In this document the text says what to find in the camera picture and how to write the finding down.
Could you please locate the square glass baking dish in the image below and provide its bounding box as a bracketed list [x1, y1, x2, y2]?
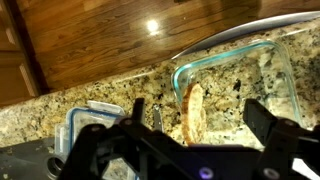
[171, 41, 301, 149]

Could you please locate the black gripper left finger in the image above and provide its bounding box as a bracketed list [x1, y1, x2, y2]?
[131, 98, 145, 123]

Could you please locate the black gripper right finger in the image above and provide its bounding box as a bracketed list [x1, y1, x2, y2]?
[243, 99, 299, 160]

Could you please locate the plastic container with blue lid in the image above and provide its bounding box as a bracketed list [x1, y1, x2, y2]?
[54, 99, 141, 180]

